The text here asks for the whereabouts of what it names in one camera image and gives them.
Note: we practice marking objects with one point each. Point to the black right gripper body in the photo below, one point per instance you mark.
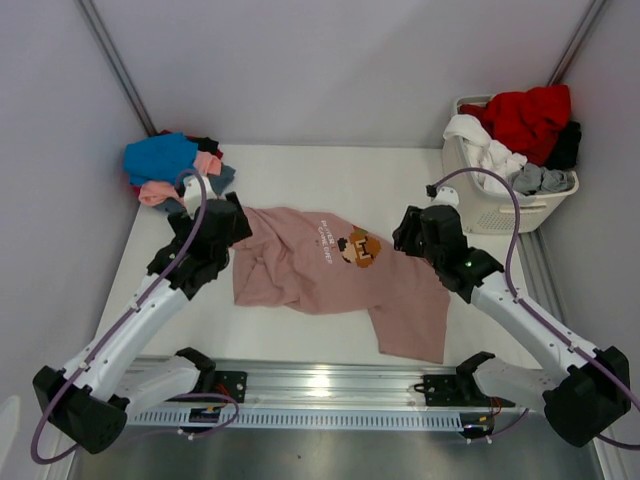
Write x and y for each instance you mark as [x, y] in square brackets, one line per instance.
[411, 238]

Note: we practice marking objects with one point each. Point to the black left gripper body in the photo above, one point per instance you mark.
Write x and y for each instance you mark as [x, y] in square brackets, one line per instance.
[240, 232]

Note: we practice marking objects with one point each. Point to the dusty pink graphic t-shirt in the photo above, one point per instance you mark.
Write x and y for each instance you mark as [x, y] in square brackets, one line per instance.
[318, 263]

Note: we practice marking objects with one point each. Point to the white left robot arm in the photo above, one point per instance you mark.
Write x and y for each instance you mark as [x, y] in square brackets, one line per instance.
[89, 399]

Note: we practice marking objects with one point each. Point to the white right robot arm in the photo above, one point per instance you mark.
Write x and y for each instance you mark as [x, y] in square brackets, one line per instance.
[579, 388]

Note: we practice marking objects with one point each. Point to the slate blue t-shirt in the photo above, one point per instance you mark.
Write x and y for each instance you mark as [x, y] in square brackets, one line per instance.
[219, 183]

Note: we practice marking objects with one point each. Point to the white perforated laundry basket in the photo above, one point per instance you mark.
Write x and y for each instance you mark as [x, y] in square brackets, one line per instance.
[485, 205]

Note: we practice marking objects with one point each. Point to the salmon pink t-shirt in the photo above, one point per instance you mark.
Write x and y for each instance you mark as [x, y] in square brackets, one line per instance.
[153, 192]

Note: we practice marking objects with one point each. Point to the black folded t-shirt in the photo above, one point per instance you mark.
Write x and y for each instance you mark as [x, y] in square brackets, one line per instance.
[206, 144]

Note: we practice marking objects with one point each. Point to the white t-shirt in basket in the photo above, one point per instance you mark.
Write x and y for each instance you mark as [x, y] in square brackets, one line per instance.
[473, 146]

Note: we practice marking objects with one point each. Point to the grey t-shirt in basket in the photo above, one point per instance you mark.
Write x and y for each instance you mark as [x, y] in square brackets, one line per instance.
[533, 180]

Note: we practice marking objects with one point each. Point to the red t-shirt in basket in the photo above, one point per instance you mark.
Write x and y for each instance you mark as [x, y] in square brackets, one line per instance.
[528, 123]

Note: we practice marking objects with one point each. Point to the black t-shirt in basket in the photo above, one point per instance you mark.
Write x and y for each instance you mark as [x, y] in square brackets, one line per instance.
[564, 154]

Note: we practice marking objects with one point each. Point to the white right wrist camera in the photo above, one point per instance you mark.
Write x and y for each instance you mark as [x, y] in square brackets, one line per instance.
[442, 195]

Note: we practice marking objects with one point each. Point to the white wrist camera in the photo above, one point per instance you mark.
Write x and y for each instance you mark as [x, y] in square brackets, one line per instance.
[196, 190]
[442, 195]

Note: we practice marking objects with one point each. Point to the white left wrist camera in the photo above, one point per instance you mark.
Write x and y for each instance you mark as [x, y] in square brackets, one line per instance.
[196, 190]

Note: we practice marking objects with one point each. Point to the right side aluminium rail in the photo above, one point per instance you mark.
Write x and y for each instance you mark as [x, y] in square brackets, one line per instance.
[538, 275]

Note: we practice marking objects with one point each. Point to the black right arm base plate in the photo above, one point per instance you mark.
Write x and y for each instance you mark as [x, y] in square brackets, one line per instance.
[453, 390]

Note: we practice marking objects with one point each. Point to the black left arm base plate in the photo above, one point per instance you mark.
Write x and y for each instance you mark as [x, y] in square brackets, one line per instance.
[229, 383]

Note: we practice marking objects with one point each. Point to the aluminium mounting rail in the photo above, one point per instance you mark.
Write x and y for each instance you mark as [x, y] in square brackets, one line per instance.
[350, 385]

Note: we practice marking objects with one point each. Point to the white slotted cable duct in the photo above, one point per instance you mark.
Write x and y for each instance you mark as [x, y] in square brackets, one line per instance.
[300, 419]

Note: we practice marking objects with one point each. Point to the left aluminium frame post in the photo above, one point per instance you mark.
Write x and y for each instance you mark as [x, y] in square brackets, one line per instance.
[108, 48]

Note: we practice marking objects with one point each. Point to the aluminium frame post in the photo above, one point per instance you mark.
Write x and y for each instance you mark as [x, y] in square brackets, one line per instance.
[108, 48]
[578, 40]

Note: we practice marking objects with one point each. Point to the right aluminium frame post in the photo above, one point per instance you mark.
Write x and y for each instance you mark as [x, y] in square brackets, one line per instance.
[578, 40]

